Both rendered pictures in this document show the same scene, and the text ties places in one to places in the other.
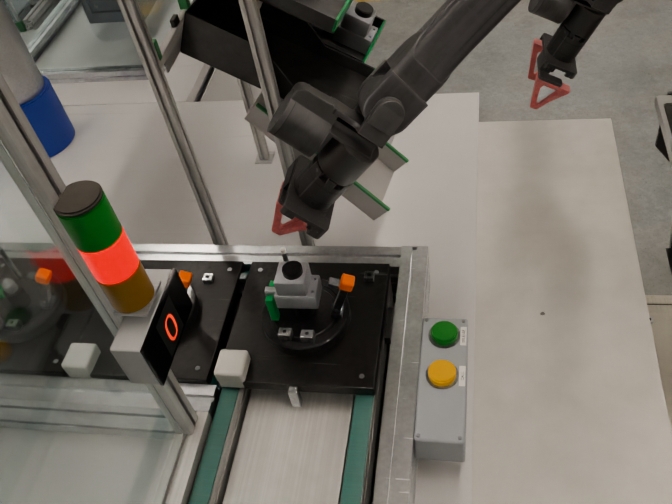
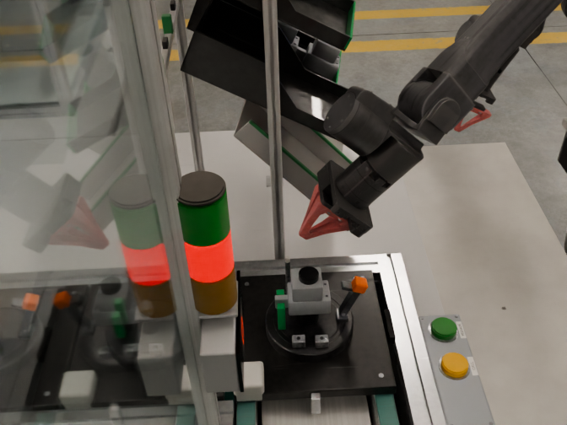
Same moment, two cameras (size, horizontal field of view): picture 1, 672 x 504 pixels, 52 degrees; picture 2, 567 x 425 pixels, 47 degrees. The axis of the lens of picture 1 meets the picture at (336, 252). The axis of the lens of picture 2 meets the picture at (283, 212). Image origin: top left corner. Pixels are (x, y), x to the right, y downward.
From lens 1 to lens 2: 0.32 m
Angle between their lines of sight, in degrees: 15
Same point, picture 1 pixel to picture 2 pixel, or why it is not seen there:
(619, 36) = not seen: hidden behind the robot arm
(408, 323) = (404, 323)
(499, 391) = (488, 381)
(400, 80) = (455, 82)
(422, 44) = (472, 50)
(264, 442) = not seen: outside the picture
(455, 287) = (419, 291)
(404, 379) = (418, 374)
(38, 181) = (173, 168)
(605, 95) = not seen: hidden behind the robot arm
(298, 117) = (363, 116)
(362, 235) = (318, 250)
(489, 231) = (434, 239)
